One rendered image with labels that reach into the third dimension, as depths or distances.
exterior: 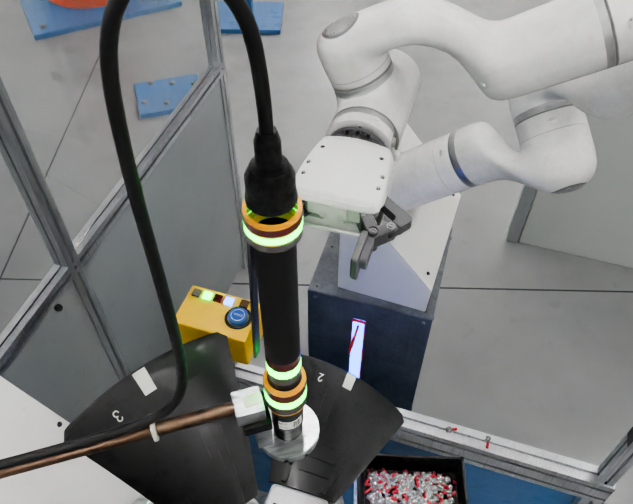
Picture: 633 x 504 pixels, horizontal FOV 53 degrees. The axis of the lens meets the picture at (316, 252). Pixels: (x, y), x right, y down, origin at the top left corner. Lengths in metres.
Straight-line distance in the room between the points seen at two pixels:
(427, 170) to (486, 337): 1.43
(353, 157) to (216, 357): 0.32
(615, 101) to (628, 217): 1.82
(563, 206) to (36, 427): 2.28
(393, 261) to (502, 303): 1.40
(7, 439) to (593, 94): 0.98
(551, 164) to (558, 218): 1.70
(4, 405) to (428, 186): 0.84
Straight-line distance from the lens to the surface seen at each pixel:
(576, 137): 1.19
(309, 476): 1.02
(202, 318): 1.31
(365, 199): 0.66
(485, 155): 1.23
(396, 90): 0.77
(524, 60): 0.75
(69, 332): 1.67
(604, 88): 1.06
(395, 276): 1.43
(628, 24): 0.76
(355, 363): 1.26
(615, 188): 2.76
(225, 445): 0.86
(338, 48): 0.74
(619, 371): 2.72
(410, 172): 1.31
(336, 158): 0.70
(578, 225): 2.90
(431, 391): 2.46
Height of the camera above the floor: 2.13
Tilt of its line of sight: 49 degrees down
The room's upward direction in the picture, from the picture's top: straight up
